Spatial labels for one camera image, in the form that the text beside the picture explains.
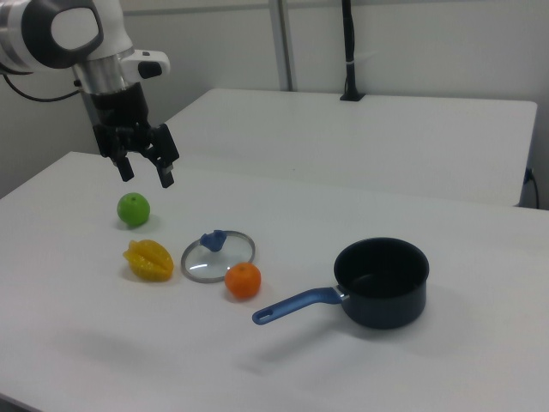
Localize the orange toy mandarin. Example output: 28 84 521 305
224 262 262 300

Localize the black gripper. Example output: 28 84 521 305
82 82 180 190

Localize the aluminium wall post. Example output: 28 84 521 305
269 0 298 92

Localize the yellow toy starfruit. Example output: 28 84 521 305
122 239 175 282

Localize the dark saucepan with blue handle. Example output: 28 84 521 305
251 237 431 330

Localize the glass lid with blue knob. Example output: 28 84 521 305
180 229 256 285

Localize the green toy apple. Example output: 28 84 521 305
117 192 152 227

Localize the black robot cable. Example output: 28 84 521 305
2 73 83 103

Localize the black power cable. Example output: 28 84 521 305
524 167 540 209

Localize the black camera stand pole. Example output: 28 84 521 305
340 0 366 102

